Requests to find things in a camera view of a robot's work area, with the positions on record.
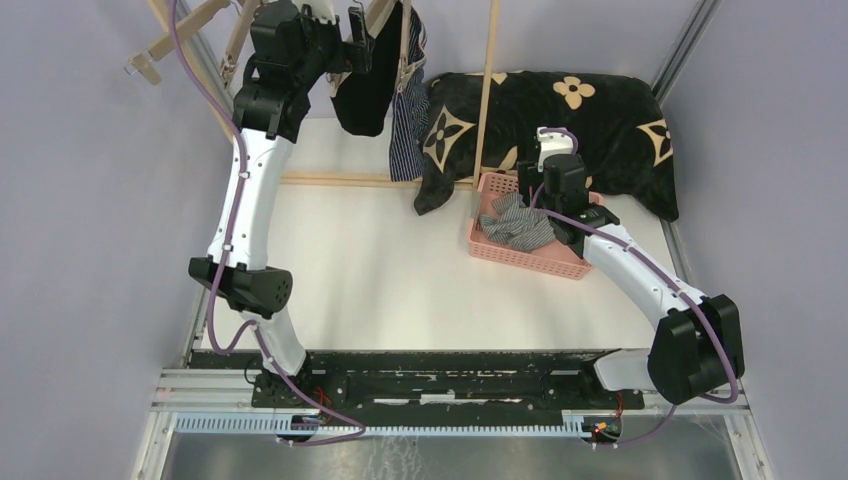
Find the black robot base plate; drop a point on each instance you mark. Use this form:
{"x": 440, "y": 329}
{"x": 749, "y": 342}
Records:
{"x": 365, "y": 392}

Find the beige clip hanger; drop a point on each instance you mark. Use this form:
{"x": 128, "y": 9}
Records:
{"x": 413, "y": 39}
{"x": 377, "y": 13}
{"x": 237, "y": 39}
{"x": 186, "y": 27}

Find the black underwear beige waistband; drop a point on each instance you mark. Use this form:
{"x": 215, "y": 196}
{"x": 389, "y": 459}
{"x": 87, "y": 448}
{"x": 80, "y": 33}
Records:
{"x": 361, "y": 100}

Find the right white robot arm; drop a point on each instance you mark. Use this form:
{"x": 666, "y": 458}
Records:
{"x": 697, "y": 348}

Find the navy striped boxer shorts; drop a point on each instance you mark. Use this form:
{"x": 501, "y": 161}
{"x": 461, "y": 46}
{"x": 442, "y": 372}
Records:
{"x": 409, "y": 120}

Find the aluminium frame rail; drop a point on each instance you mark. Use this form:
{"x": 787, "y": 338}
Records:
{"x": 694, "y": 27}

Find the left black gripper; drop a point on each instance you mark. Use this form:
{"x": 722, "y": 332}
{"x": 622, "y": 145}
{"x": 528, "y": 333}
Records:
{"x": 349, "y": 56}

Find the black floral blanket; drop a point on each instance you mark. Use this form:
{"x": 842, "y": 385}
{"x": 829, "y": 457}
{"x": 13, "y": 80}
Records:
{"x": 614, "y": 123}

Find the empty beige clip hanger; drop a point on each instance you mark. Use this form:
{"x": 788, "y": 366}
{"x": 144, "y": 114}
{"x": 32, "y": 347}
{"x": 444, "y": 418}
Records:
{"x": 186, "y": 27}

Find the pink plastic basket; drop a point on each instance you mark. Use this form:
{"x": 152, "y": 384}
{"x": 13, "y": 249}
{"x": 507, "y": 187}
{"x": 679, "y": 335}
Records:
{"x": 554, "y": 258}

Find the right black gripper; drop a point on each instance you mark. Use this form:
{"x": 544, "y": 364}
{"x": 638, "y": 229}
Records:
{"x": 528, "y": 176}

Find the grey striped underwear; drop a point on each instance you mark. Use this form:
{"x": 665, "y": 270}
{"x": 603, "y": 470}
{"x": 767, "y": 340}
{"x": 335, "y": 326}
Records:
{"x": 516, "y": 225}

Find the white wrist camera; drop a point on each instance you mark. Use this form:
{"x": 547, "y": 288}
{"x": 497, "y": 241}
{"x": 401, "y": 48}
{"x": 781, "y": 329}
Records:
{"x": 318, "y": 13}
{"x": 554, "y": 141}

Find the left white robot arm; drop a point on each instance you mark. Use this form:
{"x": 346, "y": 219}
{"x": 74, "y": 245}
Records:
{"x": 296, "y": 44}

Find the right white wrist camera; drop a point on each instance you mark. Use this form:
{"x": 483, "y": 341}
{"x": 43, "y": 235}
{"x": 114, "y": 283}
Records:
{"x": 554, "y": 141}

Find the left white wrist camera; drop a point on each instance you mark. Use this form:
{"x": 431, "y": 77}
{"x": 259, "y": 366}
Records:
{"x": 318, "y": 13}

